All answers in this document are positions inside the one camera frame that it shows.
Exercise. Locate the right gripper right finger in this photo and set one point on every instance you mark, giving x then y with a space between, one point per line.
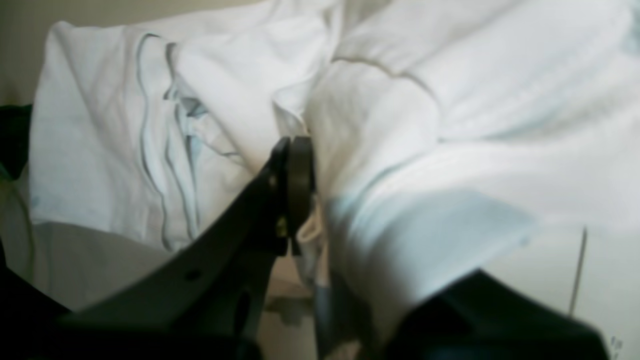
480 318

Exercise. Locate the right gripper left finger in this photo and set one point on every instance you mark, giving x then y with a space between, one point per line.
204 304

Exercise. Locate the white T-shirt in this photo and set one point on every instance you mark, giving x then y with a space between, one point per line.
445 133

